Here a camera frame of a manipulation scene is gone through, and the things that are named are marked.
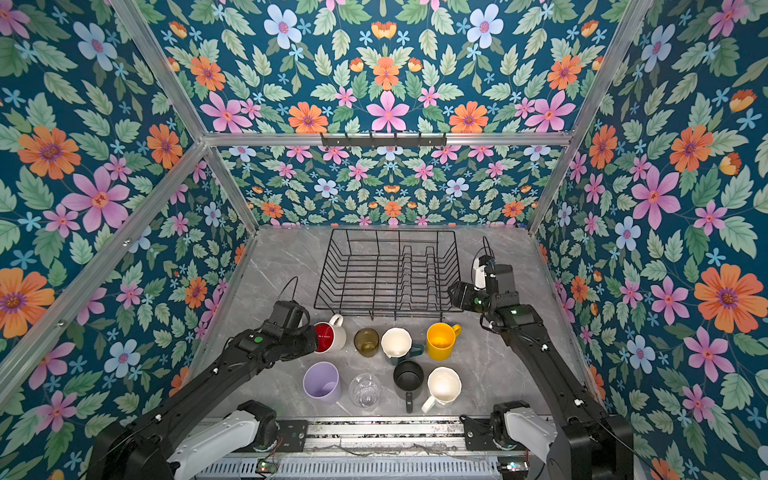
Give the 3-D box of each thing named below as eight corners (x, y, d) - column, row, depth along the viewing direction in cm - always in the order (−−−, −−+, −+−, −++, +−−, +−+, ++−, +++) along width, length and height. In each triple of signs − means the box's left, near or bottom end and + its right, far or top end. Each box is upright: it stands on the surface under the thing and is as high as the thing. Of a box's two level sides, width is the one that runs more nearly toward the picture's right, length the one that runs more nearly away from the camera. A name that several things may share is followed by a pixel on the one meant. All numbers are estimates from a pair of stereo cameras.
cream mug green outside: (382, 370, 86) (379, 356, 77) (383, 342, 91) (381, 327, 83) (422, 370, 86) (423, 356, 77) (421, 342, 91) (422, 327, 83)
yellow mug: (427, 360, 88) (428, 348, 80) (425, 336, 93) (427, 322, 85) (459, 360, 88) (464, 348, 80) (456, 336, 93) (460, 322, 85)
